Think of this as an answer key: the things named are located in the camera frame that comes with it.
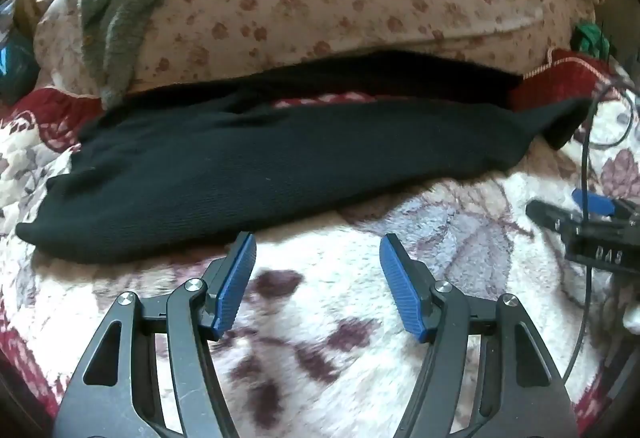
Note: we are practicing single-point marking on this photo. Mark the green tangled object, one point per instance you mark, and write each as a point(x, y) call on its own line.
point(590, 37)

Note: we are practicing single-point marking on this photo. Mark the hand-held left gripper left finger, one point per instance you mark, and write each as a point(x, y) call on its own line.
point(235, 283)

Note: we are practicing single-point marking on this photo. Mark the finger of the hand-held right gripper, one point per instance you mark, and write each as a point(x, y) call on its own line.
point(546, 214)
point(592, 203)

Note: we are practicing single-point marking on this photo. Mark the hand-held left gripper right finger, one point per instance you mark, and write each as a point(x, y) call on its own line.
point(402, 288)

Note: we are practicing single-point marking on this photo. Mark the teal plastic bag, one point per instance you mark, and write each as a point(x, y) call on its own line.
point(15, 67)

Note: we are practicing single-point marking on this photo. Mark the white maroon floral blanket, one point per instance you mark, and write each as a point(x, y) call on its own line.
point(320, 318)

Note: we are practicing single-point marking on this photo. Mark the grey-green knit cloth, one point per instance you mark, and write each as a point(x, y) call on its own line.
point(130, 17)

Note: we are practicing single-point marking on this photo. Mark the black pants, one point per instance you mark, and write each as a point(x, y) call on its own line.
point(250, 167)

